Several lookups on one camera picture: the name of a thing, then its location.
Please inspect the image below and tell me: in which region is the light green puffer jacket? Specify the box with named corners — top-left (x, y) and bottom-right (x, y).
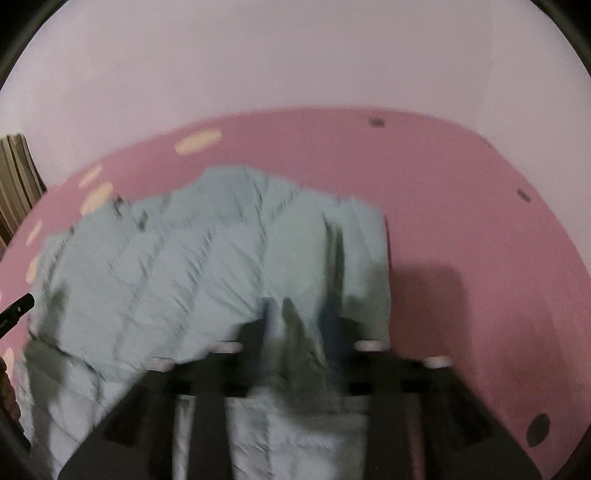
top-left (18, 165), bottom-right (393, 480)

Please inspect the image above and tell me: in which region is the striped brown cloth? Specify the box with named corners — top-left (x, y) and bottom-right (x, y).
top-left (0, 134), bottom-right (48, 252)

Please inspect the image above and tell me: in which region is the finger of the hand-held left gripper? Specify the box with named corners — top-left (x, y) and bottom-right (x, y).
top-left (0, 293), bottom-right (36, 339)

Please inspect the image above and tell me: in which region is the pink dotted bedsheet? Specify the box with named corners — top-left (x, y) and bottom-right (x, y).
top-left (0, 107), bottom-right (591, 480)

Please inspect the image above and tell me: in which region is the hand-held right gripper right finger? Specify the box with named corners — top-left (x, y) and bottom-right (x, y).
top-left (321, 302), bottom-right (543, 480)

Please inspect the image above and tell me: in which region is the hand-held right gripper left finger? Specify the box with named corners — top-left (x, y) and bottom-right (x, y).
top-left (59, 298), bottom-right (283, 480)

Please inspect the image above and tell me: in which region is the person's left forearm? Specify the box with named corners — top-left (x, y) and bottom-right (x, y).
top-left (0, 348), bottom-right (21, 423)

